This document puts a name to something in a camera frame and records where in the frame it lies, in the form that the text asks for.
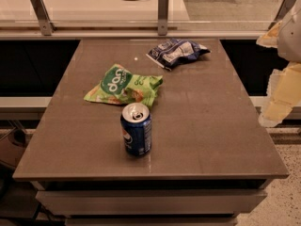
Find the blue pepsi can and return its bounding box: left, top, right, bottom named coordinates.
left=120, top=103, right=151, bottom=156

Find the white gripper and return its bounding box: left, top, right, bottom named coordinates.
left=256, top=0, right=301, bottom=127

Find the left metal railing bracket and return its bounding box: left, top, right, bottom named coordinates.
left=30, top=0, right=55, bottom=36

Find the middle metal railing bracket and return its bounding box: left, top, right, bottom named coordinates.
left=157, top=0, right=169, bottom=36

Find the green chip bag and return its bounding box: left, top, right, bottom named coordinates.
left=84, top=64, right=163, bottom=107

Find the blue chip bag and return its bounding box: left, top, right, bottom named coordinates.
left=147, top=38, right=210, bottom=71

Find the metal railing bracket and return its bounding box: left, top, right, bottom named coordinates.
left=157, top=0, right=169, bottom=36
left=269, top=0, right=296, bottom=28
left=30, top=0, right=55, bottom=36

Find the right metal railing bracket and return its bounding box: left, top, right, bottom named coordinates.
left=269, top=0, right=296, bottom=28

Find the grey table drawer unit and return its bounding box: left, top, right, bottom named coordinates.
left=36, top=189, right=267, bottom=226

